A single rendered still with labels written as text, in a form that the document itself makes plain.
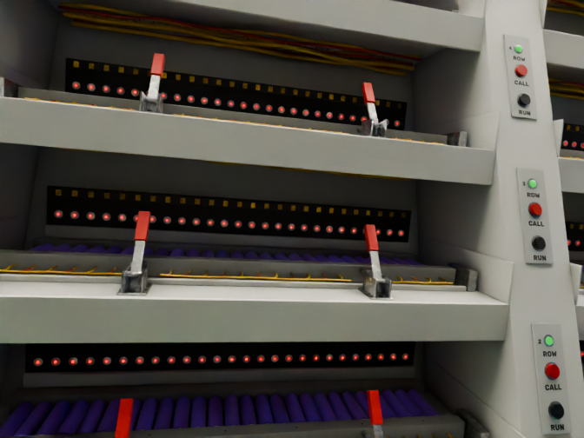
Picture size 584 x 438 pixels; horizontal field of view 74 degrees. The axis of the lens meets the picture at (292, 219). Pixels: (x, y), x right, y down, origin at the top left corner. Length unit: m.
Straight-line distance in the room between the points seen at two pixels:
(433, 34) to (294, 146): 0.26
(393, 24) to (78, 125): 0.40
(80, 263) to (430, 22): 0.53
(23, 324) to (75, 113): 0.21
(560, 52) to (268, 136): 0.46
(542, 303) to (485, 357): 0.10
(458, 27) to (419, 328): 0.40
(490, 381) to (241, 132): 0.43
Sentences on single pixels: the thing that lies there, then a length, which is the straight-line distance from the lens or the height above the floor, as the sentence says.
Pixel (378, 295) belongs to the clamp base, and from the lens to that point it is 0.46.
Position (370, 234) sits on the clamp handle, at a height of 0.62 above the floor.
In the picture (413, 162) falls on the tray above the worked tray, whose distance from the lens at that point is 0.51.
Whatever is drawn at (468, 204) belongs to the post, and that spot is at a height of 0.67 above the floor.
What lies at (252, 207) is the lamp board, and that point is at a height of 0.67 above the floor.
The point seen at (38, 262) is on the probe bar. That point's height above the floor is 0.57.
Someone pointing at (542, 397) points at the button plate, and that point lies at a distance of 0.57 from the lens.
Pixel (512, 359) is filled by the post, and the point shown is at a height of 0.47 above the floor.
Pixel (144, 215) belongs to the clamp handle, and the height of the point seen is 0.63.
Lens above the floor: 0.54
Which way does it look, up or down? 11 degrees up
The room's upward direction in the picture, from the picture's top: 1 degrees clockwise
